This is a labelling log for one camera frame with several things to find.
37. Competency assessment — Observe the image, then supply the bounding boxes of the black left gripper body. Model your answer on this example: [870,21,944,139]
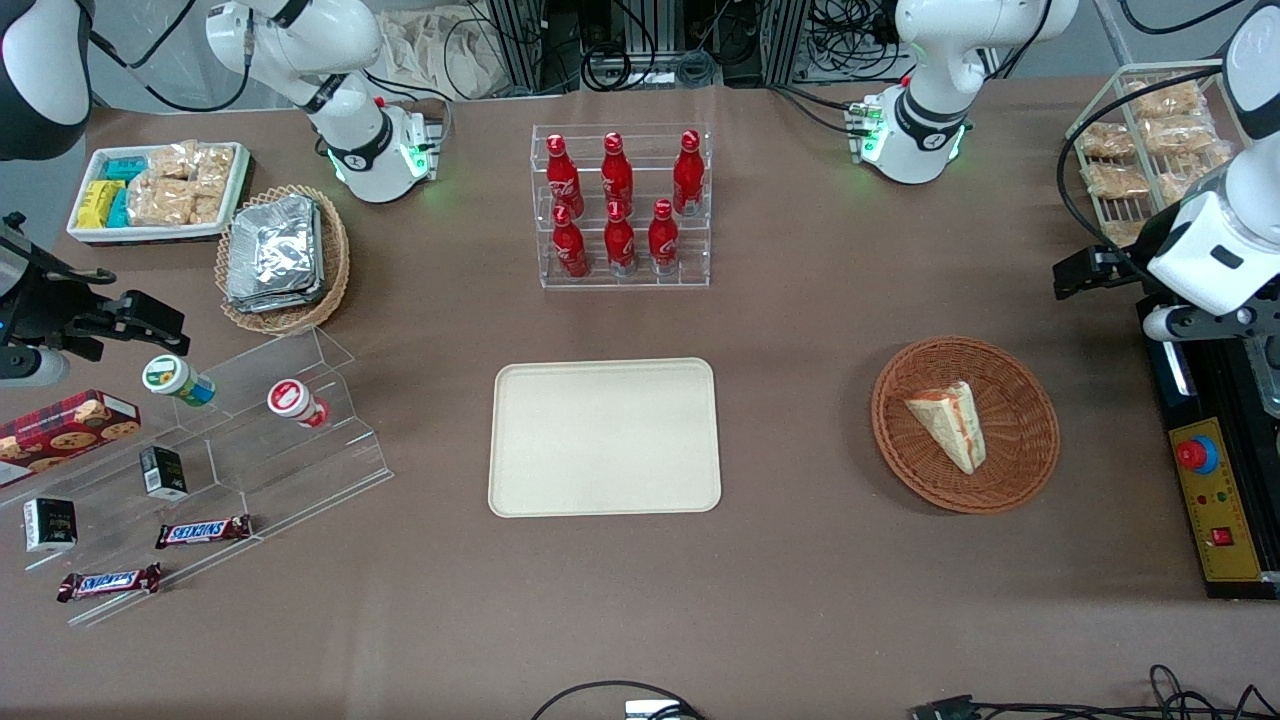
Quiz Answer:
[1103,205,1187,293]

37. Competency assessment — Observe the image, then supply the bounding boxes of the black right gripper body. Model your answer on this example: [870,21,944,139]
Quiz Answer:
[0,222,120,351]

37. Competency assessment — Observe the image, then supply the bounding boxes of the triangle sandwich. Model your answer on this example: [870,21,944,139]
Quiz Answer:
[905,381,988,476]

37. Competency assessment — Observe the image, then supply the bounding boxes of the white rectangular snack tray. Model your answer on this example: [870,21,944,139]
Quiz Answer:
[66,142,254,246]

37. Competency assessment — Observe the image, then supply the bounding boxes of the round brown wicker basket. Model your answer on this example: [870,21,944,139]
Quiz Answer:
[871,336,1061,515]

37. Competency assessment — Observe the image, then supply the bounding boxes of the oval tan wicker basket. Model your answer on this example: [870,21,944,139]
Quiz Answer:
[215,184,352,335]

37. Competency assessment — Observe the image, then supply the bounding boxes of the beige plastic tray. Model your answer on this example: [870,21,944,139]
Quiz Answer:
[488,358,722,518]

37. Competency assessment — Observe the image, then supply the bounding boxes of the green lid yoghurt cup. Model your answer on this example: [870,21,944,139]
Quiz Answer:
[141,354,217,408]

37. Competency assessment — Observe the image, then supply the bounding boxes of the yellow snack packet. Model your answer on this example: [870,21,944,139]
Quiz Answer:
[77,180,124,230]

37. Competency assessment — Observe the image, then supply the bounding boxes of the red plaid cookie box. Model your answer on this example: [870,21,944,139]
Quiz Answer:
[0,389,142,489]

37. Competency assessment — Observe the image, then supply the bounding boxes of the silver foil pouch stack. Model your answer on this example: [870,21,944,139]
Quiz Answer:
[226,194,327,314]

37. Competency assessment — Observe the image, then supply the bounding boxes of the small black box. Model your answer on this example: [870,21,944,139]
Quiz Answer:
[23,497,79,554]
[139,446,190,502]

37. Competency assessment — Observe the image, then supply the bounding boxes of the red lid yoghurt cup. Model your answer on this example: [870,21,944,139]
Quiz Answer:
[267,378,332,430]

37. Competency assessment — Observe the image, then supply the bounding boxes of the clear plastic container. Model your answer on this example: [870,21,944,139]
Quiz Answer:
[1245,338,1280,417]

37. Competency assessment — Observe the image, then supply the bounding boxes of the clear acrylic stepped shelf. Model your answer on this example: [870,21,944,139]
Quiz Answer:
[0,325,395,628]

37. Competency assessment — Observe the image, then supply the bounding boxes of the brown Snickers bar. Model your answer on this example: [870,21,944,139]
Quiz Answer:
[155,515,254,551]
[57,563,164,604]

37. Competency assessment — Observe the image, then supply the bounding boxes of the black and yellow control box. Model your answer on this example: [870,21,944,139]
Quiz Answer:
[1135,296,1280,601]

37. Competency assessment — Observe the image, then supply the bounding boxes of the crumpled beige cloth bag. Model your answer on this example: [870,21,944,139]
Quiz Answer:
[378,8,503,101]

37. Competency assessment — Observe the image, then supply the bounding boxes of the red cola bottle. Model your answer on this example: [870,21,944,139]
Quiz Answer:
[648,198,681,274]
[546,134,586,219]
[672,130,706,217]
[601,132,635,214]
[552,205,592,280]
[604,200,638,277]

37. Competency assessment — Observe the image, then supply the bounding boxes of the clear acrylic bottle rack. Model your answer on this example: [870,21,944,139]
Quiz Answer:
[531,123,713,291]

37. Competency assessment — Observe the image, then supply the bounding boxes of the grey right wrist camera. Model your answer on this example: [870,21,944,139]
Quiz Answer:
[0,345,71,389]

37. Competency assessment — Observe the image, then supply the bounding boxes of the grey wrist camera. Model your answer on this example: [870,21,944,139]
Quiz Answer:
[1142,302,1280,344]
[0,345,71,389]

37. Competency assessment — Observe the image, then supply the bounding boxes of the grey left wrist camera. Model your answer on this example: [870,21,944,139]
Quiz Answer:
[1142,302,1280,344]

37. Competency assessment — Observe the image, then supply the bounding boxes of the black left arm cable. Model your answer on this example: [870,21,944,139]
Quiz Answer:
[1056,64,1243,293]

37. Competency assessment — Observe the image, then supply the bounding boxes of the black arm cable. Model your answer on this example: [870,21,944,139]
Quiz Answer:
[1056,64,1243,293]
[88,0,253,113]

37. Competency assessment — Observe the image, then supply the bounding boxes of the cream wire rack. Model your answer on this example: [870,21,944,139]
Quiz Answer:
[1064,62,1253,247]

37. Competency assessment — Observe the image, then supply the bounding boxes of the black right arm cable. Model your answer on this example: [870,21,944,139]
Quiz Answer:
[88,0,253,113]

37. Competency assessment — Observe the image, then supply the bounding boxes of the aluminium frame post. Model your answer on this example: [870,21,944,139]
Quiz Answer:
[762,0,813,87]
[488,0,547,97]

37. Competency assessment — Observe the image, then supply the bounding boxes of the black cable bundle with connector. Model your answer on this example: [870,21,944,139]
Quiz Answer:
[910,664,1280,720]

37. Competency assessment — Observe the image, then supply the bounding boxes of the tangled black background cables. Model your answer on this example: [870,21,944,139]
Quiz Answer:
[545,0,906,93]

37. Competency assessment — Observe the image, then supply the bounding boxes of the black looped cable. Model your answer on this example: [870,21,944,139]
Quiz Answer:
[529,680,707,720]

